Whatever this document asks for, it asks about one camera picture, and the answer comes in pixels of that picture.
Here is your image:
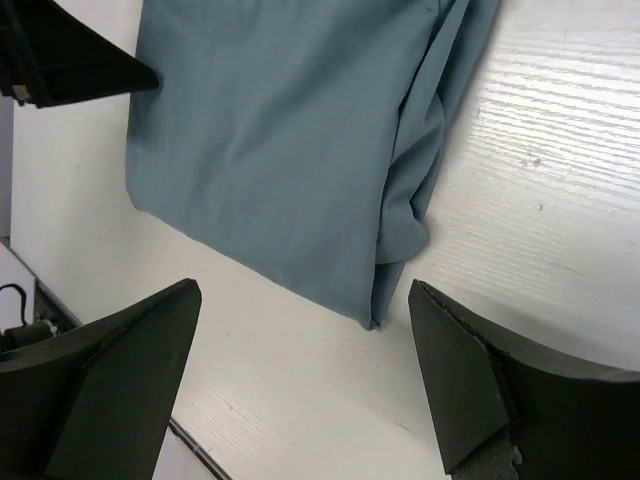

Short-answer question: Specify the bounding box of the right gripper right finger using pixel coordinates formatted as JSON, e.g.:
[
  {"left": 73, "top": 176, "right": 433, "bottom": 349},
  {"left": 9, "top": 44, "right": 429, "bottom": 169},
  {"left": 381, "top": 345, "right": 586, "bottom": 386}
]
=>
[{"left": 409, "top": 280, "right": 639, "bottom": 479}]

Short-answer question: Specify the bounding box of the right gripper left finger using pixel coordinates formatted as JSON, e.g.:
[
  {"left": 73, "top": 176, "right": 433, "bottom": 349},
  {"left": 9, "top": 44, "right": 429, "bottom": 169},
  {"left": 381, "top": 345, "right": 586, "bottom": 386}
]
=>
[{"left": 1, "top": 279, "right": 202, "bottom": 479}]

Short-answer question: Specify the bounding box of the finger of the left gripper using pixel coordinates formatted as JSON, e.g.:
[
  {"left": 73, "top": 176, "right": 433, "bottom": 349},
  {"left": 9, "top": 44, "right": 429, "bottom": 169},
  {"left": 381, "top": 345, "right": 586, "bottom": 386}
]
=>
[{"left": 1, "top": 0, "right": 159, "bottom": 108}]

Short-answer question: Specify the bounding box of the blue t-shirt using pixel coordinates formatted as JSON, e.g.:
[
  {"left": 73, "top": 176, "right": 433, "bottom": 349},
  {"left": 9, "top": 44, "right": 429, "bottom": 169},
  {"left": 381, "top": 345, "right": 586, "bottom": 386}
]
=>
[{"left": 125, "top": 1, "right": 500, "bottom": 330}]

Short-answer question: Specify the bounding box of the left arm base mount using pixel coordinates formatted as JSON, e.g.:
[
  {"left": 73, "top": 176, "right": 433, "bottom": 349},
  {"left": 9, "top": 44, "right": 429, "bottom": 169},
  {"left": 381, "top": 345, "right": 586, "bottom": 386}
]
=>
[{"left": 1, "top": 237, "right": 80, "bottom": 353}]

